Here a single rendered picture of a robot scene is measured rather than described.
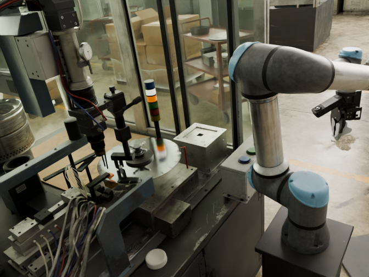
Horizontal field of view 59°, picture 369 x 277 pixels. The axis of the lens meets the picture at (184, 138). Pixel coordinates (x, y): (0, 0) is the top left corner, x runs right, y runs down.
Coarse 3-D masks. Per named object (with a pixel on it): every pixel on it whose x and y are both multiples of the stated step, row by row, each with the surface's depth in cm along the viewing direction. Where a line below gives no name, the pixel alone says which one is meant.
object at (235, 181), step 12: (252, 144) 136; (240, 156) 129; (252, 156) 128; (228, 168) 123; (240, 168) 121; (228, 180) 126; (240, 180) 123; (228, 192) 129; (240, 192) 125; (252, 192) 129
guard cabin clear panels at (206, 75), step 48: (96, 0) 166; (144, 0) 148; (192, 0) 134; (240, 0) 122; (96, 48) 184; (144, 48) 162; (192, 48) 145; (0, 96) 182; (96, 96) 205; (144, 96) 178; (192, 96) 158
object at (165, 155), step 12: (120, 144) 139; (132, 144) 137; (156, 144) 135; (168, 144) 134; (108, 156) 131; (156, 156) 126; (168, 156) 125; (180, 156) 124; (132, 168) 121; (144, 168) 120; (156, 168) 119; (168, 168) 118; (120, 180) 115; (132, 180) 114
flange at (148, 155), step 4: (144, 152) 128; (148, 152) 128; (152, 152) 128; (136, 156) 124; (140, 156) 124; (144, 156) 125; (148, 156) 125; (152, 156) 125; (128, 160) 124; (132, 160) 124; (136, 160) 123; (140, 160) 123; (144, 160) 123; (148, 160) 123; (128, 164) 123; (132, 164) 122; (136, 164) 122; (140, 164) 122
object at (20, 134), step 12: (0, 108) 163; (12, 108) 160; (0, 120) 142; (12, 120) 146; (24, 120) 154; (0, 132) 143; (12, 132) 148; (24, 132) 153; (0, 144) 145; (12, 144) 148; (24, 144) 154; (0, 156) 147; (12, 156) 150; (0, 168) 153
